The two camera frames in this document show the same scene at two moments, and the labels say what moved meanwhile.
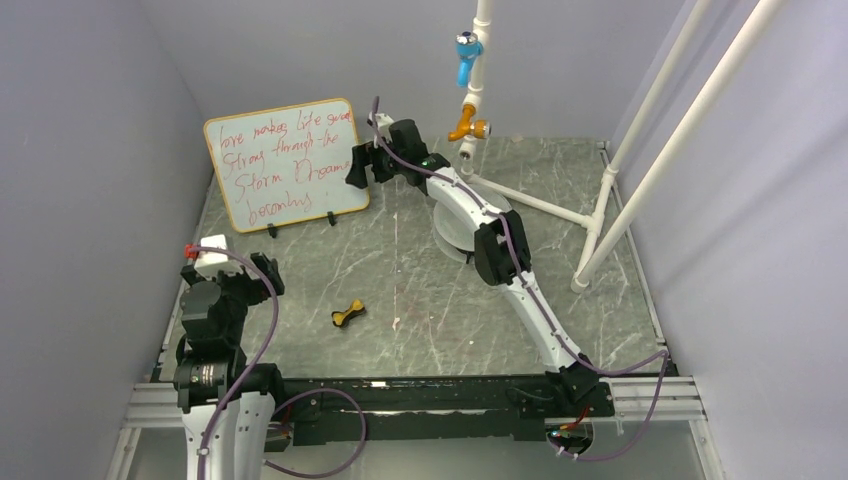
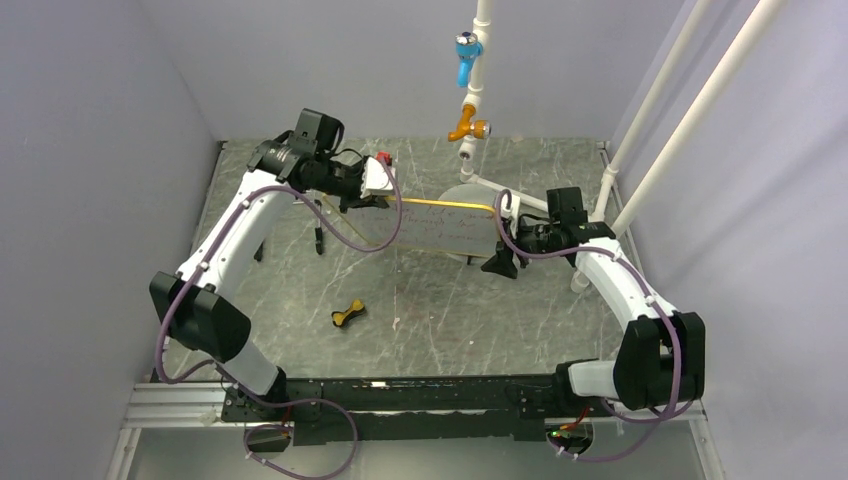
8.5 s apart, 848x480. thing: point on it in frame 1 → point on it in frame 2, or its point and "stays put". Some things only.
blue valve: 468,47 stays put
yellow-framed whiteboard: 285,165 → 446,226
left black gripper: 257,288 → 359,167
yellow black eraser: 341,318 stays put
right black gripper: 363,156 → 501,263
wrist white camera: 383,123 → 514,212
